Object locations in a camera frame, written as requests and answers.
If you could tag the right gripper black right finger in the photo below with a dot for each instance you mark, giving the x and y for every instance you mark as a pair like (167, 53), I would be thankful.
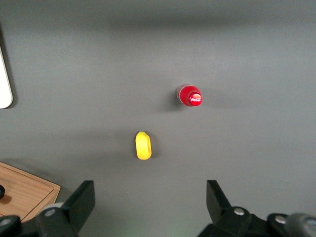
(217, 200)

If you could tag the wooden two-drawer cabinet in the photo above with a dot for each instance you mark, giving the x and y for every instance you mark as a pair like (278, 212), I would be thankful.
(29, 187)

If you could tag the yellow lemon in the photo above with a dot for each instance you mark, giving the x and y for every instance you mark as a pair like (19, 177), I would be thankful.
(142, 145)

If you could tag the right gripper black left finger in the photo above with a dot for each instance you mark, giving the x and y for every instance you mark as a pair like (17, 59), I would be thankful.
(82, 197)

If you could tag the white rectangular tray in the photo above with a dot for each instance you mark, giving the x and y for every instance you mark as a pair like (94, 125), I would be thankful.
(4, 86)

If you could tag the wooden drawer front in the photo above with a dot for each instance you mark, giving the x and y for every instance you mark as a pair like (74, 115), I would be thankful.
(24, 192)

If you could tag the red cola bottle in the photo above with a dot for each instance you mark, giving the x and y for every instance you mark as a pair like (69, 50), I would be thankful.
(188, 95)

